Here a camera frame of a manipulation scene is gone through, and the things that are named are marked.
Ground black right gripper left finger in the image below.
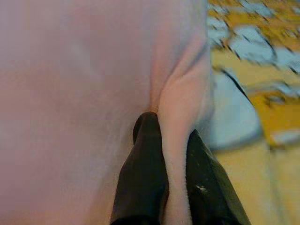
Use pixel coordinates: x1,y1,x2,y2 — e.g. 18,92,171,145
109,112,170,225

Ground yellow cartoon print blanket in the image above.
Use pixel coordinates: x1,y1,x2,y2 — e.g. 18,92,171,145
206,0,300,225

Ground pink pillow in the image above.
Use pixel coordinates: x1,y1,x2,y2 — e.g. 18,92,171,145
0,0,214,225

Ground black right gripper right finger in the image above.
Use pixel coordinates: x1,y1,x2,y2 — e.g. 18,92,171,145
186,128,252,225

